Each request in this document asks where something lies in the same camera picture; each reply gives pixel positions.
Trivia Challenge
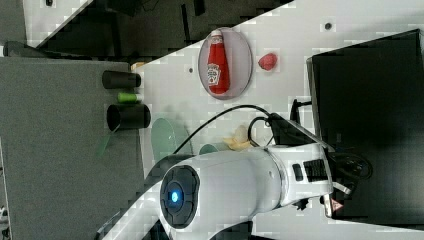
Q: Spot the grey round plate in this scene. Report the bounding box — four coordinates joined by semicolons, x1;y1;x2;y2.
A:
197;27;253;100

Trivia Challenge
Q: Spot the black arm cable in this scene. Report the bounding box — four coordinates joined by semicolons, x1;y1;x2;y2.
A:
173;104;276;155

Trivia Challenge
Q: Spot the green cup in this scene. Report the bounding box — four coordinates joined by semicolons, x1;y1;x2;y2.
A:
199;143;229;155

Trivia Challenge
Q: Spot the peeled toy banana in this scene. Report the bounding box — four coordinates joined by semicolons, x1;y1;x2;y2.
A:
223;125;251;151

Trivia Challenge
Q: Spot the black cylinder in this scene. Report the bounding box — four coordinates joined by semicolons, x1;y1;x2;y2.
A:
106;104;151;131
102;71;141;89

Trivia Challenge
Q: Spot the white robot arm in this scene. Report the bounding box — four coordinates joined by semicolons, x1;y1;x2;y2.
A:
95;143;373;240

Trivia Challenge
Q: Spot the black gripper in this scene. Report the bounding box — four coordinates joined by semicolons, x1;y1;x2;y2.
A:
328;152;373;194

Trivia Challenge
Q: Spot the red ketchup bottle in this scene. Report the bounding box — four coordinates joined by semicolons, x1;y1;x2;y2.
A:
207;30;230;94

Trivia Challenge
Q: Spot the green small bottle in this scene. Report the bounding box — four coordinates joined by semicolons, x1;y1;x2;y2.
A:
117;93;138;103

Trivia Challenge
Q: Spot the green perforated colander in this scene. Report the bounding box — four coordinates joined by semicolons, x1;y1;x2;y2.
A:
151;118;189;161

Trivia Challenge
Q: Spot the black cylinder upper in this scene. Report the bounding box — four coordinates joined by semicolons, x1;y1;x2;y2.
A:
102;71;141;89

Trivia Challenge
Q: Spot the black cylinder lower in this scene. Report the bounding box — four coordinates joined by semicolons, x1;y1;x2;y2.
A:
106;104;151;131

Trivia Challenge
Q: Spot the red toy strawberry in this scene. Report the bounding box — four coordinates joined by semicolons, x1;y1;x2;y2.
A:
258;53;277;71

